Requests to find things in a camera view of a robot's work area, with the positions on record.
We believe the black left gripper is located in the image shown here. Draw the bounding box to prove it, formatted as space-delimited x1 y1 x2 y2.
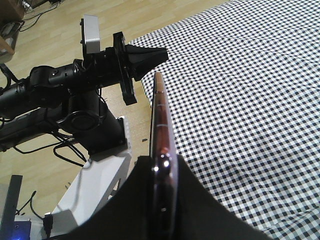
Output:
93 31 168 105

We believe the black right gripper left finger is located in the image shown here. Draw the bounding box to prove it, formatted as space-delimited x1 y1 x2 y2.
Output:
60 156 151 240

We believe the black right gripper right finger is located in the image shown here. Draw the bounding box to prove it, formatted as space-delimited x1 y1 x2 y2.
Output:
173 155 270 240

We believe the black foldable phone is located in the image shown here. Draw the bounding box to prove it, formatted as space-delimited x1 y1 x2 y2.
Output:
148 72 179 240

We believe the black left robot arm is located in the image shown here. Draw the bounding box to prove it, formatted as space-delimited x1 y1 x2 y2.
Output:
0 32 168 154

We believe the black white checkered bedsheet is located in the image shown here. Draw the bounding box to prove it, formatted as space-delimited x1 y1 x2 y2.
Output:
131 0 320 240

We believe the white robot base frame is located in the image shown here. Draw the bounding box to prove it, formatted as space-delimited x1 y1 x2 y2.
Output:
0 116 133 240

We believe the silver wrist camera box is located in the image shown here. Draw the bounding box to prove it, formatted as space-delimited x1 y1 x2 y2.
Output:
81 14 101 54

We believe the black USB cable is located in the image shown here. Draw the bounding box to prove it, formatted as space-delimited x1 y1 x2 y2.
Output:
14 191 54 238

